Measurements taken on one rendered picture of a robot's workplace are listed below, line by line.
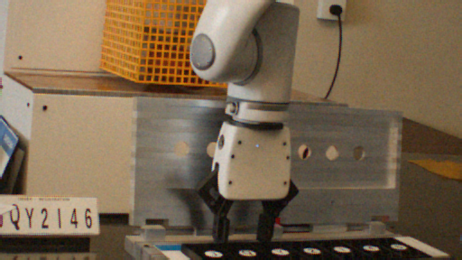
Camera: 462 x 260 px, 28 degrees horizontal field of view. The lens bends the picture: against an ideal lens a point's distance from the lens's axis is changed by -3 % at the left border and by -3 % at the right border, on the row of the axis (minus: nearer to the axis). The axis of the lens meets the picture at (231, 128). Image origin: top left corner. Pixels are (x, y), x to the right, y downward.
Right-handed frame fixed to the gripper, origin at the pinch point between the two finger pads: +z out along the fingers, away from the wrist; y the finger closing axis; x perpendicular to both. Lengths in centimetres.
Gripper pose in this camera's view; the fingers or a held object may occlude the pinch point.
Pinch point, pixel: (243, 232)
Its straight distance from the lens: 130.2
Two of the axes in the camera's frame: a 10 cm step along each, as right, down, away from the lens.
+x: -4.3, -1.8, 8.8
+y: 9.0, 0.3, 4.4
